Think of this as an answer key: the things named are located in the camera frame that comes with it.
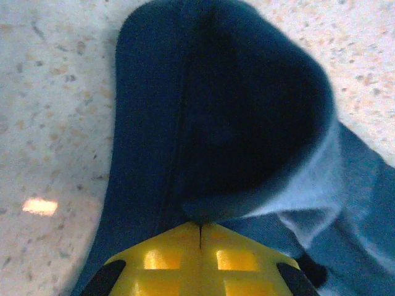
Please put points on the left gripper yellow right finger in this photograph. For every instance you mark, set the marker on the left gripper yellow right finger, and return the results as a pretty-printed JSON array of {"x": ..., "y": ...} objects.
[{"x": 247, "y": 271}]

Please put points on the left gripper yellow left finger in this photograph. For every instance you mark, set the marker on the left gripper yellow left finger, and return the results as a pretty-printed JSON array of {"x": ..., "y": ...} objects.
[{"x": 154, "y": 271}]

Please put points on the navy t-shirt with white print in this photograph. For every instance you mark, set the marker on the navy t-shirt with white print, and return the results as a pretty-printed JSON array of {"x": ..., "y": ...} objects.
[{"x": 216, "y": 108}]

